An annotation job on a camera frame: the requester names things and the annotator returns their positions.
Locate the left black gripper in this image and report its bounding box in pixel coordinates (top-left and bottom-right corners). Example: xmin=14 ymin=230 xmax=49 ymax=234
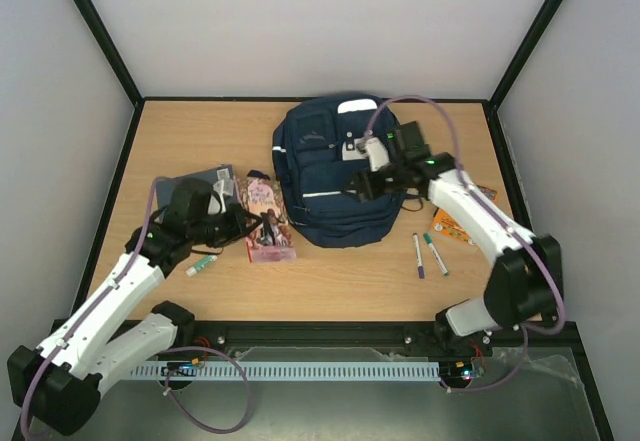
xmin=191 ymin=202 xmax=264 ymax=247

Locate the pink illustrated paperback book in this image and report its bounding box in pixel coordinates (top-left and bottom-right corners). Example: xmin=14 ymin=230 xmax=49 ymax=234
xmin=236 ymin=176 xmax=297 ymax=263

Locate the navy blue student backpack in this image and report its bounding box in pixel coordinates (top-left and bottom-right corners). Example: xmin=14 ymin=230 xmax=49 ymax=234
xmin=272 ymin=93 xmax=406 ymax=248

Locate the orange illustrated paperback book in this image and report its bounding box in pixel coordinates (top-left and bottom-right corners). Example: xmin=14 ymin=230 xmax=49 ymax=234
xmin=428 ymin=181 xmax=501 ymax=258

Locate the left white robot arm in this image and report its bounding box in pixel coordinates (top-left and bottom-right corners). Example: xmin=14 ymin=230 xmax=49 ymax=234
xmin=7 ymin=178 xmax=261 ymax=440

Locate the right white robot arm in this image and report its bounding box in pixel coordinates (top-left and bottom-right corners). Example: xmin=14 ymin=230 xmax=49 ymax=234
xmin=348 ymin=122 xmax=566 ymax=353

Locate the green white glue stick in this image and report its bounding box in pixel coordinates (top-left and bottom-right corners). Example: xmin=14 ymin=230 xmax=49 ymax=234
xmin=185 ymin=255 xmax=218 ymax=277

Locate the green marker pen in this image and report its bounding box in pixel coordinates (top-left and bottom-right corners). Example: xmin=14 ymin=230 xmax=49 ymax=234
xmin=423 ymin=233 xmax=450 ymax=277

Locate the dark blue hardcover book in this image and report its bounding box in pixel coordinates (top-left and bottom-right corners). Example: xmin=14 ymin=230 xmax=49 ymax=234
xmin=156 ymin=164 xmax=239 ymax=208

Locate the purple marker pen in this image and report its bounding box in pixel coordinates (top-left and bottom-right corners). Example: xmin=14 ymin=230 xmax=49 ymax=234
xmin=412 ymin=233 xmax=426 ymax=279

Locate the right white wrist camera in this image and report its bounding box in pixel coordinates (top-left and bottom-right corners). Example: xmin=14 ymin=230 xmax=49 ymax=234
xmin=356 ymin=136 xmax=390 ymax=172

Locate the black aluminium frame rail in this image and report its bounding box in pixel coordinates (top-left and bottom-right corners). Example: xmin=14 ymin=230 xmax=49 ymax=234
xmin=189 ymin=319 xmax=581 ymax=348

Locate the light blue slotted cable duct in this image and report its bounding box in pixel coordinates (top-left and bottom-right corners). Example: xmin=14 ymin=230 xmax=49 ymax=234
xmin=125 ymin=361 xmax=440 ymax=382

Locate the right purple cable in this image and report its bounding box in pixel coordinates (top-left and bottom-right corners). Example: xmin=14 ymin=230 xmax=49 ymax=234
xmin=364 ymin=94 xmax=569 ymax=394

